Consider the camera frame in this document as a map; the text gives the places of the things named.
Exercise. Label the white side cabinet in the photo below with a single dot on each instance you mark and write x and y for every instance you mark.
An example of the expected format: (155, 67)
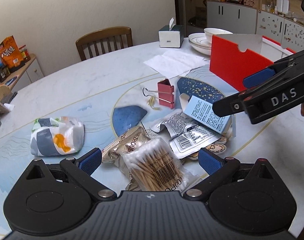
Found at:
(26, 75)

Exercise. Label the light blue small carton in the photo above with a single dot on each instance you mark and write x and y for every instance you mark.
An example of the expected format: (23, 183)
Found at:
(201, 111)

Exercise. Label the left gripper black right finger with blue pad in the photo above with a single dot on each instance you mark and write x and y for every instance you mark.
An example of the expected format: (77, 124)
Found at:
(219, 170)

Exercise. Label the beige coffee sachet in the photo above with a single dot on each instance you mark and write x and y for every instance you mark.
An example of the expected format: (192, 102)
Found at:
(125, 144)

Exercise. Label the silver foil sachet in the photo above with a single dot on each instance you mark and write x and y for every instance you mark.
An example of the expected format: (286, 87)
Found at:
(186, 135)

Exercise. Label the wooden chair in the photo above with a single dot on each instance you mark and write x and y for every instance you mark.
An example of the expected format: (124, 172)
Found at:
(104, 41)

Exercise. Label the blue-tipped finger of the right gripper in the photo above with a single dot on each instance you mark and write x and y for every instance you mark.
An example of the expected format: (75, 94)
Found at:
(258, 78)

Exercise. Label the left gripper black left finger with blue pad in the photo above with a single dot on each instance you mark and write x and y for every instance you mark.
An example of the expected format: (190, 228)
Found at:
(79, 172)

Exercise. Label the white lower cabinet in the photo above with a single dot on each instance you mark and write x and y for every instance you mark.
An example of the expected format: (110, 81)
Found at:
(240, 19)

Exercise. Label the tissue pack with orange print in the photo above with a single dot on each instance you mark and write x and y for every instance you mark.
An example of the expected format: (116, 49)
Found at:
(57, 136)

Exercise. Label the cotton swab pack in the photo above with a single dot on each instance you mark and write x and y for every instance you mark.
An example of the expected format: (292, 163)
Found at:
(155, 167)

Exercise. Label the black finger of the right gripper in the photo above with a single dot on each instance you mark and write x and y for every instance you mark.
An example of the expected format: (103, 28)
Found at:
(229, 105)

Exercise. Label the green white tissue box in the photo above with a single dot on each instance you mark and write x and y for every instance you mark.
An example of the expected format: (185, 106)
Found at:
(171, 35)

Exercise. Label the white paper napkin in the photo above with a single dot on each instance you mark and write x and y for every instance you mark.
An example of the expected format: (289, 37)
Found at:
(174, 63)

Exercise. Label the orange snack bag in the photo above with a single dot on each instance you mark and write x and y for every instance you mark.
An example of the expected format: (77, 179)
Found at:
(9, 53)

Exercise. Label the red binder clip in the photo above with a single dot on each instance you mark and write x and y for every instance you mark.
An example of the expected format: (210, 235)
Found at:
(164, 93)

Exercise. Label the white plate stack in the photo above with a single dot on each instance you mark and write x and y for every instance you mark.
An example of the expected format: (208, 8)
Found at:
(200, 43)

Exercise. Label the red white cardboard box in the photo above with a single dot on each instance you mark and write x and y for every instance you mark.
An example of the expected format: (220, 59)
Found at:
(237, 56)

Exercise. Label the white bowl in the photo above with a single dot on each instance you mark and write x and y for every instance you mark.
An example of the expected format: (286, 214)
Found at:
(210, 32)

